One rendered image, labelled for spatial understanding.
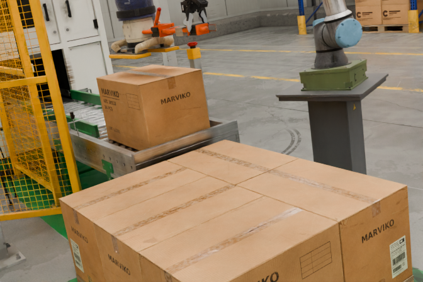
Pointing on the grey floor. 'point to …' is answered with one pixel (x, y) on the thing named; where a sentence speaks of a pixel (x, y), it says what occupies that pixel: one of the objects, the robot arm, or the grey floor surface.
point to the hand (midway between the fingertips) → (198, 28)
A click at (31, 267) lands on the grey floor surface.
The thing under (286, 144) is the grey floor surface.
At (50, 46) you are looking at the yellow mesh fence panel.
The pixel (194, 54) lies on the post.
